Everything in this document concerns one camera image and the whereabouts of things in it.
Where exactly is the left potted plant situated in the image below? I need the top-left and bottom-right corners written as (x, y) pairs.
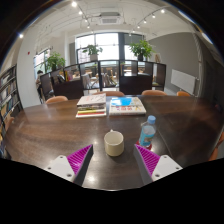
top-left (46, 52), bottom-right (66, 71)

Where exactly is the tall bookshelf with books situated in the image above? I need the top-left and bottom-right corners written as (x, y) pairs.
top-left (0, 65), bottom-right (22, 159)

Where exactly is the white wall radiator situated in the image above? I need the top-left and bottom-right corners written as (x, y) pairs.
top-left (171, 70), bottom-right (196, 95)

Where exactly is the orange chair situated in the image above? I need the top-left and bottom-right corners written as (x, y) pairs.
top-left (5, 117), bottom-right (14, 131)
top-left (208, 132), bottom-right (224, 161)
top-left (141, 90), bottom-right (167, 96)
top-left (93, 91), bottom-right (125, 97)
top-left (176, 91), bottom-right (190, 97)
top-left (46, 96), bottom-right (68, 104)

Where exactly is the seated person in background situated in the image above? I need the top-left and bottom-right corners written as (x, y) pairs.
top-left (36, 70), bottom-right (43, 99)

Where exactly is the orange chair right side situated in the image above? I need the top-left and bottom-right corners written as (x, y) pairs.
top-left (208, 132), bottom-right (224, 161)

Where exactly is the right stack of books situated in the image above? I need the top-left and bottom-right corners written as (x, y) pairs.
top-left (109, 97), bottom-right (146, 115)

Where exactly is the orange chair far left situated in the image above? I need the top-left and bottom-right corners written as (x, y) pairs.
top-left (46, 96), bottom-right (68, 104)

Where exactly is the orange chair centre left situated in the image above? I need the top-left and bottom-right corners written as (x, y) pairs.
top-left (93, 91), bottom-right (125, 97)

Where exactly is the left stack of books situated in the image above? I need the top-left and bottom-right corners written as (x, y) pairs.
top-left (76, 93), bottom-right (106, 118)

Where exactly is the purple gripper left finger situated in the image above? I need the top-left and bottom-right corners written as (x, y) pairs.
top-left (45, 145), bottom-right (93, 186)

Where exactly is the middle potted plant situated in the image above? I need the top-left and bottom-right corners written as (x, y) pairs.
top-left (83, 45), bottom-right (103, 61)

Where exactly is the orange chair left side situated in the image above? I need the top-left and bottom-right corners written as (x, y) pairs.
top-left (5, 117), bottom-right (14, 131)

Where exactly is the orange chair far right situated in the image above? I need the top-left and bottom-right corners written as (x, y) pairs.
top-left (176, 91), bottom-right (190, 97)

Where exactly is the clear plastic water bottle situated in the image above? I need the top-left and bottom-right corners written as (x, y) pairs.
top-left (139, 115), bottom-right (156, 146)

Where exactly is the potted plant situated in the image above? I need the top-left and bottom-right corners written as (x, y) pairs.
top-left (46, 52), bottom-right (66, 71)
top-left (130, 40), bottom-right (153, 61)
top-left (83, 45), bottom-right (103, 61)

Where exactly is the stack of books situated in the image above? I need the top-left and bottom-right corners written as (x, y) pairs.
top-left (109, 97), bottom-right (146, 115)
top-left (76, 93), bottom-right (106, 118)

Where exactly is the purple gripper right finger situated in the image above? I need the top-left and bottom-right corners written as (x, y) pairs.
top-left (133, 144), bottom-right (182, 185)

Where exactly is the right potted plant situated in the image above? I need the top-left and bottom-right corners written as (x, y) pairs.
top-left (130, 40), bottom-right (153, 61)

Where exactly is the black shelf divider unit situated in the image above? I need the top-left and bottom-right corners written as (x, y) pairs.
top-left (40, 60), bottom-right (166, 99)

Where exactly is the orange chair centre right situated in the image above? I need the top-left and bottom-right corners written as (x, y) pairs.
top-left (141, 90), bottom-right (167, 96)

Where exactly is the ceiling air conditioner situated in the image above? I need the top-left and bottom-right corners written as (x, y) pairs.
top-left (99, 12), bottom-right (120, 24)

